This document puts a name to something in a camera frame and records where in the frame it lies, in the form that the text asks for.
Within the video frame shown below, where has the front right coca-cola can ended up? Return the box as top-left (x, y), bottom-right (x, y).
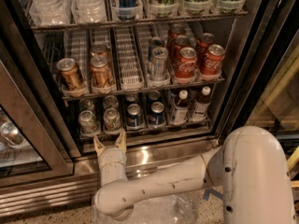
top-left (200, 44), bottom-right (225, 76)

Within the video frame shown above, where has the clear water bottle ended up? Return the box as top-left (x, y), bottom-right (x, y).
top-left (29, 0), bottom-right (71, 26)
top-left (71, 0), bottom-right (107, 23)

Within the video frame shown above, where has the rear right coca-cola can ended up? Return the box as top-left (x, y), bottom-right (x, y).
top-left (196, 33), bottom-right (215, 57)

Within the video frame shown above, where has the rear silver can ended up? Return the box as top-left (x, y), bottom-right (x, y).
top-left (148, 36), bottom-right (164, 62)

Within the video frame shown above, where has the empty white can track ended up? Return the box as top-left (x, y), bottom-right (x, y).
top-left (114, 28), bottom-right (144, 91)

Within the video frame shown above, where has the rear left coca-cola can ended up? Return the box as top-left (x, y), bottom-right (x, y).
top-left (168, 24), bottom-right (186, 40)

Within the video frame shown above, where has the front right pepsi can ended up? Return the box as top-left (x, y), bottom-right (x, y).
top-left (148, 102), bottom-right (164, 125)

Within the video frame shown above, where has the blue tape cross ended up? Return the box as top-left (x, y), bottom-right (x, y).
top-left (203, 189), bottom-right (223, 201)

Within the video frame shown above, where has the wheeled yellow black stand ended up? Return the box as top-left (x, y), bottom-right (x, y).
top-left (287, 147), bottom-right (299, 214)

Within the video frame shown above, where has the top wire shelf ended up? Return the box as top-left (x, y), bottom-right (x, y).
top-left (31, 10), bottom-right (248, 33)

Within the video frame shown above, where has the right glass fridge door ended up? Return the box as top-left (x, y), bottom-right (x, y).
top-left (218, 0), bottom-right (299, 152)

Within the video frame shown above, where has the left white-capped juice bottle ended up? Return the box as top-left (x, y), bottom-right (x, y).
top-left (170, 90), bottom-right (189, 125)

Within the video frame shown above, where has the middle wire shelf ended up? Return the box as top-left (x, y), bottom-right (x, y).
top-left (62, 74), bottom-right (224, 99)

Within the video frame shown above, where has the rear gold can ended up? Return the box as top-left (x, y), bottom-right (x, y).
top-left (91, 44), bottom-right (110, 59)

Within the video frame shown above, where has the red bull can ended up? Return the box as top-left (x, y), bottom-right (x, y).
top-left (115, 0), bottom-right (136, 21)

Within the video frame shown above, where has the right clear water bottle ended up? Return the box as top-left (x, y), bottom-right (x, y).
top-left (71, 0), bottom-right (107, 23)

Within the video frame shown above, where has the pepsi can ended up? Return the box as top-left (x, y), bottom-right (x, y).
top-left (126, 104), bottom-right (142, 127)
top-left (148, 102), bottom-right (164, 125)
top-left (147, 91), bottom-right (161, 104)
top-left (125, 93), bottom-right (139, 105)

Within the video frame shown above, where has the coca-cola can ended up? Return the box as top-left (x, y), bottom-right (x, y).
top-left (196, 33), bottom-right (215, 57)
top-left (200, 44), bottom-right (225, 76)
top-left (170, 35), bottom-right (191, 61)
top-left (168, 24), bottom-right (186, 40)
top-left (175, 47), bottom-right (197, 78)

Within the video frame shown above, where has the right white-capped juice bottle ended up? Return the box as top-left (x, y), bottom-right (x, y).
top-left (190, 86), bottom-right (211, 121)

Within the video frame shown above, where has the wire shelf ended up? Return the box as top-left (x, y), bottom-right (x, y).
top-left (31, 10), bottom-right (248, 33)
top-left (62, 74), bottom-right (224, 99)
top-left (77, 119), bottom-right (210, 143)

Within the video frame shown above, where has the gold can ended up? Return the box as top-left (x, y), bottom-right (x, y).
top-left (91, 44), bottom-right (110, 59)
top-left (91, 55), bottom-right (115, 88)
top-left (56, 58), bottom-right (85, 91)

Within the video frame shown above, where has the front gold can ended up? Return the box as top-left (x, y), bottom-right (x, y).
top-left (91, 55), bottom-right (115, 88)

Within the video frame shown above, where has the front left coca-cola can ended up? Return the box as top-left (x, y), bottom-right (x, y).
top-left (175, 47), bottom-right (197, 78)

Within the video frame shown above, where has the steel fridge base grille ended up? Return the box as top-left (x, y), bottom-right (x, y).
top-left (0, 138), bottom-right (218, 218)

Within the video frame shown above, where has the silver can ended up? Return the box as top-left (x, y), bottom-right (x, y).
top-left (148, 36), bottom-right (164, 62)
top-left (150, 47), bottom-right (168, 81)

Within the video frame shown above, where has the left clear water bottle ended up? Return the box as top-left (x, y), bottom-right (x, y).
top-left (29, 0), bottom-right (71, 26)

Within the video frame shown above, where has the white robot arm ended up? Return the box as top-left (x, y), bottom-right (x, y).
top-left (93, 126), bottom-right (296, 224)

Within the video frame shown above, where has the front left pepsi can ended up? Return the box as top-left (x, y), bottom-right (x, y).
top-left (126, 104), bottom-right (142, 127)

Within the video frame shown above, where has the left gold can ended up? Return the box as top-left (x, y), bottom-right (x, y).
top-left (56, 58), bottom-right (85, 91)

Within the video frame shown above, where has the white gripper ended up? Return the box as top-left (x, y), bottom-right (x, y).
top-left (93, 130), bottom-right (127, 186)

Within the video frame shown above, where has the rear right pepsi can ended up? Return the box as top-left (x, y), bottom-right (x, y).
top-left (147, 91), bottom-right (161, 104)

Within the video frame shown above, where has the front silver can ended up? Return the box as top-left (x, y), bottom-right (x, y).
top-left (150, 47), bottom-right (168, 81)

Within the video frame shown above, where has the bottom wire shelf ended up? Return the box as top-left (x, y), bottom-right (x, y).
top-left (77, 119), bottom-right (210, 143)

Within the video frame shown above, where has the white-capped juice bottle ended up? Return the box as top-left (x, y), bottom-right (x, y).
top-left (190, 86), bottom-right (211, 121)
top-left (170, 90), bottom-right (189, 125)

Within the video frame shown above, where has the middle left coca-cola can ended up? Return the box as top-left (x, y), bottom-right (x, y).
top-left (170, 35), bottom-right (191, 61)

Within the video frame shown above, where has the open glass fridge door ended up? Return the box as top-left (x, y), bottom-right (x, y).
top-left (0, 40), bottom-right (74, 188)

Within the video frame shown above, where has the rear left pepsi can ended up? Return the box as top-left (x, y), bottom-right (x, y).
top-left (125, 93), bottom-right (139, 105)

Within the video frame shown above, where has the clear plastic bin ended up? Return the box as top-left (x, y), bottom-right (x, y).
top-left (92, 192), bottom-right (199, 224)

